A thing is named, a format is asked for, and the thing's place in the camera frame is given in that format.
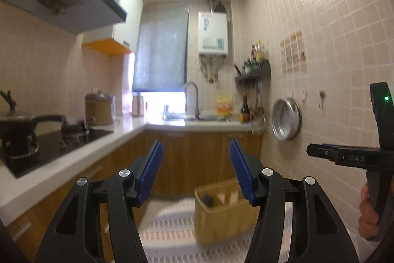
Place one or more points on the tile wall sticker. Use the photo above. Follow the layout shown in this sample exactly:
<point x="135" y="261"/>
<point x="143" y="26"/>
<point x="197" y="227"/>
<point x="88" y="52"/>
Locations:
<point x="294" y="53"/>

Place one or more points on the beige plastic basket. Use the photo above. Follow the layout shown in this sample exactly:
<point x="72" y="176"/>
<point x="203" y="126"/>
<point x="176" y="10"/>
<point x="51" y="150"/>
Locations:
<point x="215" y="220"/>

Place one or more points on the metal flue pipe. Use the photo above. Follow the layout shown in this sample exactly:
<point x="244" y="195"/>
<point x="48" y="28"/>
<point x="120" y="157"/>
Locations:
<point x="211" y="4"/>

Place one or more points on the white and orange wall cabinet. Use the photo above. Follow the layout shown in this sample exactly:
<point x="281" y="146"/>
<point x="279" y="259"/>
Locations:
<point x="129" y="13"/>

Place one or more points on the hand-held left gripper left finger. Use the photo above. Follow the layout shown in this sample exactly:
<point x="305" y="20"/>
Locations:
<point x="150" y="173"/>

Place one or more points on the black burner grate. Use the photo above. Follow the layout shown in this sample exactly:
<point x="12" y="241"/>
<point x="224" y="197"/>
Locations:
<point x="74" y="129"/>

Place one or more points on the dark wall shelf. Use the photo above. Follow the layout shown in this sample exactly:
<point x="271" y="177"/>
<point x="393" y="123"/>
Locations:
<point x="252" y="75"/>

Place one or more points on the metal sink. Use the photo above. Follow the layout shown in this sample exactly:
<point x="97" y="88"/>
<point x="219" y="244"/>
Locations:
<point x="190" y="117"/>

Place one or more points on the metal kitchen faucet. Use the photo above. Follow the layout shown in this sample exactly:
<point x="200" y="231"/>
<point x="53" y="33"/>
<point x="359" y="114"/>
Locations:
<point x="197" y="102"/>

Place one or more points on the white water heater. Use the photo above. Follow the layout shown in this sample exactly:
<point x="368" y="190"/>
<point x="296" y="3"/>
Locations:
<point x="212" y="32"/>

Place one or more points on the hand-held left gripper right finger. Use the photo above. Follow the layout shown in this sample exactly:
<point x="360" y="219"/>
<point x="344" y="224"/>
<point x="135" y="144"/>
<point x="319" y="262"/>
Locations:
<point x="241" y="173"/>

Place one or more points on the yellow bag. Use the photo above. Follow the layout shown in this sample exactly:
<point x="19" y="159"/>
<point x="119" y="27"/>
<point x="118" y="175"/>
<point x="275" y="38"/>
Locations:
<point x="224" y="109"/>

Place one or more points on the black gas stove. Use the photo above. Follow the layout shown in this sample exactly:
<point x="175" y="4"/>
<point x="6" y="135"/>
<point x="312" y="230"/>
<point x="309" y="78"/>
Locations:
<point x="46" y="152"/>

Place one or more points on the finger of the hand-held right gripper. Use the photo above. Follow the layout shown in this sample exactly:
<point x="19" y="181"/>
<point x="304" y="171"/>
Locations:
<point x="338" y="155"/>

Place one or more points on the dark sauce bottle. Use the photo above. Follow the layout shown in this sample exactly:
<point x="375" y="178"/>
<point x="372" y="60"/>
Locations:
<point x="244" y="112"/>

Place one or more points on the striped woven rug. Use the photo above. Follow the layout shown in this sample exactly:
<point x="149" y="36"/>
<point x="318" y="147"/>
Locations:
<point x="172" y="229"/>

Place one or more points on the person's right hand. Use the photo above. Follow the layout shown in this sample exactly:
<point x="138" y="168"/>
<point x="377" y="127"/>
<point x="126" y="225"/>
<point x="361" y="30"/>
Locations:
<point x="366" y="216"/>

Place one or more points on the metal wall hook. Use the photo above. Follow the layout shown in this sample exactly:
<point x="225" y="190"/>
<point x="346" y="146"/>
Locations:
<point x="304" y="96"/>
<point x="322" y="96"/>

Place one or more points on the water heater pipes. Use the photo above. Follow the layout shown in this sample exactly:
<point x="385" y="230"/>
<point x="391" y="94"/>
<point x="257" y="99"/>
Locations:
<point x="211" y="65"/>

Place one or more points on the grey window blind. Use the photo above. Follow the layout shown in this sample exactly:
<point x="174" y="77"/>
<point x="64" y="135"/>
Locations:
<point x="160" y="53"/>

